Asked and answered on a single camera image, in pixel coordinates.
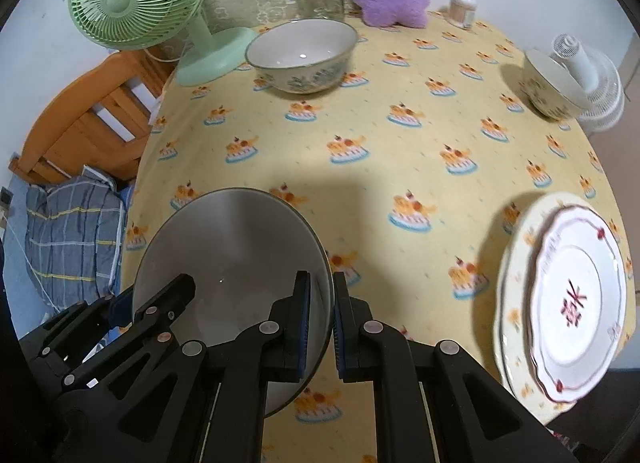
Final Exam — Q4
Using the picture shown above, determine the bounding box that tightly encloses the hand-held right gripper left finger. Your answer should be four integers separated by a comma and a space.
117, 270, 313, 463

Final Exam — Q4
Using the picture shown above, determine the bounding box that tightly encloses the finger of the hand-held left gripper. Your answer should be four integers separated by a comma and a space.
31, 289, 135, 363
62, 273, 196, 396

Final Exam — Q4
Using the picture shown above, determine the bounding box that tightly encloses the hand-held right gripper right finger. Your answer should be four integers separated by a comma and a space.
332, 272, 576, 463

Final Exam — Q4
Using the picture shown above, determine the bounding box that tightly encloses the green print ceramic bowl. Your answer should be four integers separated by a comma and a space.
244, 19, 359, 95
132, 188, 335, 419

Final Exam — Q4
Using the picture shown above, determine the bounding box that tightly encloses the cream floral plate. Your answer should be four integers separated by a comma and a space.
495, 193, 632, 413
492, 223, 576, 415

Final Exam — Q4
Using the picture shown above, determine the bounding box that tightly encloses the white red-trimmed plate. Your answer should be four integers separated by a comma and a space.
529, 205, 629, 404

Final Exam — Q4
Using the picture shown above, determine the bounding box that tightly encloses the cream floral bowl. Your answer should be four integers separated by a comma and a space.
523, 48, 589, 122

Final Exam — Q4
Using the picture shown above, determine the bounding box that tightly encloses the grey plaid pillow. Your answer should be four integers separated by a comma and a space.
25, 167, 127, 313

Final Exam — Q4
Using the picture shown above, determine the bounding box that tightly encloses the blue checked bedsheet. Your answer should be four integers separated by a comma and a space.
0, 175, 137, 344

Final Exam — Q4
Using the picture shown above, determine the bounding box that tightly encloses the wooden bed headboard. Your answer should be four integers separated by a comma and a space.
8, 50, 177, 184

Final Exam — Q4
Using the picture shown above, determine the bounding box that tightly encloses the cotton swab container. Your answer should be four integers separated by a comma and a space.
448, 0, 478, 30

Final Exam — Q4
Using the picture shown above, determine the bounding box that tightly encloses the white floor fan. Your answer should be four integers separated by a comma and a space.
550, 33, 626, 133

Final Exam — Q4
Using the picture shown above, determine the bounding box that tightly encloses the white charging cable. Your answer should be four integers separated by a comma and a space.
4, 225, 57, 315

